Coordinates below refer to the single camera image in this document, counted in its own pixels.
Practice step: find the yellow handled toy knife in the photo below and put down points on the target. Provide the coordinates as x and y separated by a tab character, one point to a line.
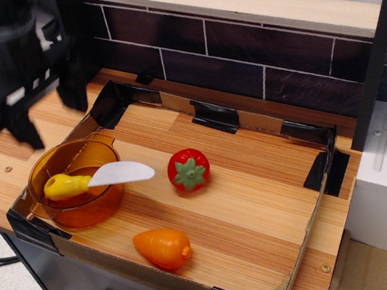
62	186

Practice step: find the red toy strawberry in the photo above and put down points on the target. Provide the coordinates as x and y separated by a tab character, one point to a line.
188	170

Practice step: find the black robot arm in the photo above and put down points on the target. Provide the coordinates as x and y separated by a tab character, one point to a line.
19	15

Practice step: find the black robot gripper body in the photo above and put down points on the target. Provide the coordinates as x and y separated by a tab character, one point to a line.
26	70

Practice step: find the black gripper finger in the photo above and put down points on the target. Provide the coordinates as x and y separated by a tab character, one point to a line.
17	121
72	84

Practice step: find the orange toy carrot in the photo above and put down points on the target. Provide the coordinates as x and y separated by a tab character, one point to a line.
166	248

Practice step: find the orange transparent plastic pot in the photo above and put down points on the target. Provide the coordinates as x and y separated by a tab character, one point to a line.
75	158

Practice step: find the black chair caster base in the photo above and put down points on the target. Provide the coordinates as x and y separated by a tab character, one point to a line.
51	32

